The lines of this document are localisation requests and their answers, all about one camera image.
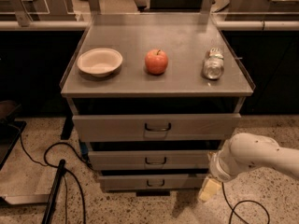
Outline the red apple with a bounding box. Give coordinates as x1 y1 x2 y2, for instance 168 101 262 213
145 49 168 75

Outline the black pole on floor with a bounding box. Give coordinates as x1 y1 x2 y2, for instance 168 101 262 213
42 160 65 224

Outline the black cable left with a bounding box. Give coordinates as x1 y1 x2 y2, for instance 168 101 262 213
8 123 93 224

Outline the white horizontal rail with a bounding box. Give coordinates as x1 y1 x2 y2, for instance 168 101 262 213
0 21 299 31

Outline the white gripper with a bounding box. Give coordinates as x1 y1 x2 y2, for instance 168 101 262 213
198 150 236 202

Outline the grey drawer cabinet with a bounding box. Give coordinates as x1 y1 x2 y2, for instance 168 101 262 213
59 12 256 198

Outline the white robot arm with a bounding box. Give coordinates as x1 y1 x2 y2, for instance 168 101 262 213
199 133 299 202

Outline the black cable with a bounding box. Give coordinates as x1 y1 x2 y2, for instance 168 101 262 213
221 182 271 224
8 123 93 224

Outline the black device at left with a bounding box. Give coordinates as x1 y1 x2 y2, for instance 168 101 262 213
0 100 26 170

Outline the clear plastic bottle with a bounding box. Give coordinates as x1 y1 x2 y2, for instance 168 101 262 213
202 48 224 80

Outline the black cable right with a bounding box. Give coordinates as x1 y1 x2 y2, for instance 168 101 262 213
221 182 271 224

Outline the white paper bowl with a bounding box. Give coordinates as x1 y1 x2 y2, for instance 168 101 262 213
77 48 122 77

